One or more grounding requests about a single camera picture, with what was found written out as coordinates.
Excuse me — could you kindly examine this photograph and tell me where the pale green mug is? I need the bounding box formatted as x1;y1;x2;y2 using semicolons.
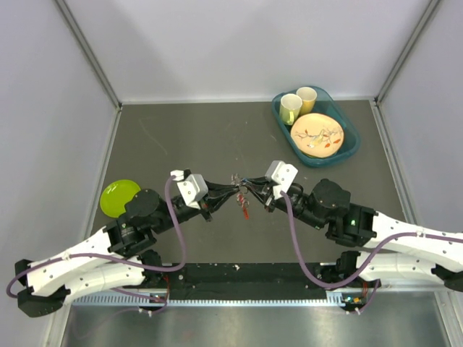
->
279;93;302;126

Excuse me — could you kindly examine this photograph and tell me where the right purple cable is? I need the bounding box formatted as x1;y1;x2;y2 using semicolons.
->
281;193;463;314

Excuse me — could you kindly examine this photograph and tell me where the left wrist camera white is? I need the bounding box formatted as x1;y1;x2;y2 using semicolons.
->
171;170;208;210

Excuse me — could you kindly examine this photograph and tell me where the cream painted plate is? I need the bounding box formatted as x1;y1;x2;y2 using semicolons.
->
290;113;344;158

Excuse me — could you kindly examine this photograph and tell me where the yellow mug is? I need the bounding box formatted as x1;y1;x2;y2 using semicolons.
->
296;87;318;115

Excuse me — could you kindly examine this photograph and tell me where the metal keyring cluster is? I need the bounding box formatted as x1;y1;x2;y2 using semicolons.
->
231;173;249;207

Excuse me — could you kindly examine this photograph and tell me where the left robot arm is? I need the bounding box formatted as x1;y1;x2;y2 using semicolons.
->
6;174;240;317

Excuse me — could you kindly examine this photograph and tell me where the purple cable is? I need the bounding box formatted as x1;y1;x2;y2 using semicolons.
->
6;173;187;315
281;193;463;314

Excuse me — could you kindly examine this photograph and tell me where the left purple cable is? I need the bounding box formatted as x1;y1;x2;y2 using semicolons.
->
6;173;187;315

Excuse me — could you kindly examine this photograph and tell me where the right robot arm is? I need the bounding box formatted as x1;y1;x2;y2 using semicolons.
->
241;178;462;291

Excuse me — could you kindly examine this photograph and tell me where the green plastic plate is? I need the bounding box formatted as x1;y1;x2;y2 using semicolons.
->
99;179;141;218

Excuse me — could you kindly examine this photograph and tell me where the red handled metal key holder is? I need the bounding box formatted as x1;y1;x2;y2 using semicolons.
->
237;194;249;220

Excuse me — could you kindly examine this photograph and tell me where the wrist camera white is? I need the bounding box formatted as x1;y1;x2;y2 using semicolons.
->
265;160;298;200
171;170;208;210

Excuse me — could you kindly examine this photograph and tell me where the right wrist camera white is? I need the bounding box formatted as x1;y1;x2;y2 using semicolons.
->
265;160;298;200

